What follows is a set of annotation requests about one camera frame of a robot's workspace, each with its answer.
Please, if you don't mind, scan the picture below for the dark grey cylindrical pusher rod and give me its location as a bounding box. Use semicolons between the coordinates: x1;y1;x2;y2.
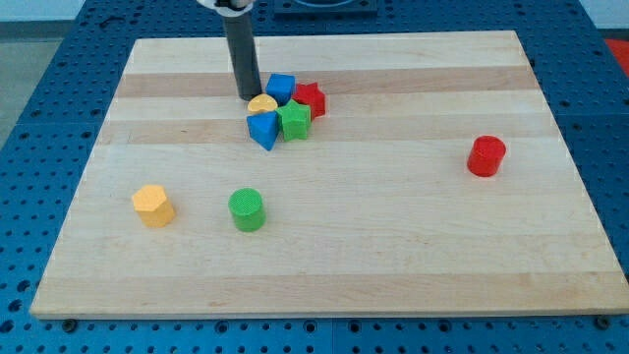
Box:
223;15;262;100

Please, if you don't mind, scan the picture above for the white round tool flange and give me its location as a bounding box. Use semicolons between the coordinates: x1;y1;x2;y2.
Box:
197;0;255;17

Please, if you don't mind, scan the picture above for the blue cube block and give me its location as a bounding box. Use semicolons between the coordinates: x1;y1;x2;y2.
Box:
265;74;296;106

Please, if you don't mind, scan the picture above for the yellow heart block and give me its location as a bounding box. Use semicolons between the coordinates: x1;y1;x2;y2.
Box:
247;93;278;115

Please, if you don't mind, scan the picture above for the red star block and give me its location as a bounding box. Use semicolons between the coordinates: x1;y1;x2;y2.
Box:
292;83;326;120

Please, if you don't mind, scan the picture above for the blue triangle block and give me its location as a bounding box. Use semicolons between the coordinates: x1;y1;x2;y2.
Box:
247;111;279;150

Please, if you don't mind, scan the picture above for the green star block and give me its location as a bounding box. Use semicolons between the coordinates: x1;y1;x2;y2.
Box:
276;99;312;142

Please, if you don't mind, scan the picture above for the green cylinder block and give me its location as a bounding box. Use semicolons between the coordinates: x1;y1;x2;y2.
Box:
228;188;266;232

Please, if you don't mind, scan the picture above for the yellow hexagon block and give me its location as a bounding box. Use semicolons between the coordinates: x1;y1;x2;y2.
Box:
132;185;176;228

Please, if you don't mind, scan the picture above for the light wooden board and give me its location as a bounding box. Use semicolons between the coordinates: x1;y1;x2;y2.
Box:
30;30;628;320

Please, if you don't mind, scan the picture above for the red cylinder block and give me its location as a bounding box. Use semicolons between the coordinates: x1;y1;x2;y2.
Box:
467;136;506;177

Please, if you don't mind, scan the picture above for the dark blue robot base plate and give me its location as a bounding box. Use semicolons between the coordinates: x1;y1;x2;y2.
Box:
270;0;378;17

